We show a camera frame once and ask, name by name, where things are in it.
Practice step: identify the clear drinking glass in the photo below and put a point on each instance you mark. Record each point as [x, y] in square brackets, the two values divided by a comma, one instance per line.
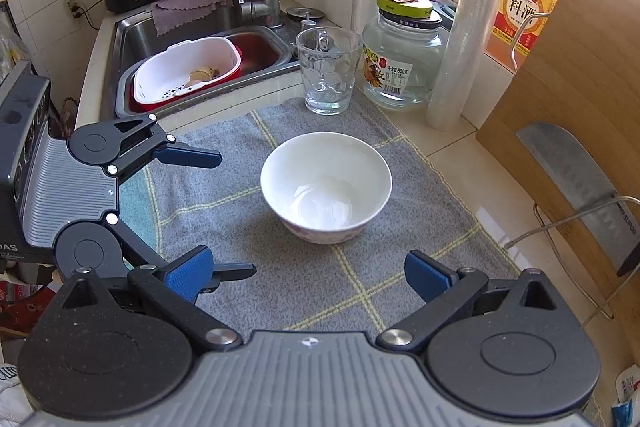
[328, 58]

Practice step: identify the metal wire stand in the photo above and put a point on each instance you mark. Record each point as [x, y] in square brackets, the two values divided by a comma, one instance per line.
[566, 228]

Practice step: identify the grey teal table cloth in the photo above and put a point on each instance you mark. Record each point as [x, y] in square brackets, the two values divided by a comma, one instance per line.
[358, 285]

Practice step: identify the bamboo cutting board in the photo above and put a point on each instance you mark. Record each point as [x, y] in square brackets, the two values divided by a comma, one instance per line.
[583, 75]

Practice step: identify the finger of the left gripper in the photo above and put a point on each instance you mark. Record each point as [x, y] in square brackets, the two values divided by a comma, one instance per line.
[110, 248]
[122, 147]

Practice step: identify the white plastic colander basket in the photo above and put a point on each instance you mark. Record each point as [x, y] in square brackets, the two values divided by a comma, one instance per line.
[185, 68]

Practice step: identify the blue white salt bag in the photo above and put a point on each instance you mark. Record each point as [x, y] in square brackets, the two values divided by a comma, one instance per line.
[626, 411]

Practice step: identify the glass jar with label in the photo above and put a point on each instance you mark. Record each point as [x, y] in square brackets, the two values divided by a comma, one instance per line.
[402, 50]

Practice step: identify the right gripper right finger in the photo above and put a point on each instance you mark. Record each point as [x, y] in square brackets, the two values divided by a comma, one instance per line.
[448, 296]

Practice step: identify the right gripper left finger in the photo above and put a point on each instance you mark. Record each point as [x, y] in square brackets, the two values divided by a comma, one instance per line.
[172, 290]

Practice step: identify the santoku kitchen knife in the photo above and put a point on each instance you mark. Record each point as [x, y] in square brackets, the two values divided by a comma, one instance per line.
[587, 189]

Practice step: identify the tall plastic wrap roll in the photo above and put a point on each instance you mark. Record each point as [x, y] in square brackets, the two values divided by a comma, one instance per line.
[465, 48]

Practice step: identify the floral bowl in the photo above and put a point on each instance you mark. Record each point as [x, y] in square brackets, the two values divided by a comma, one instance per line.
[326, 187]

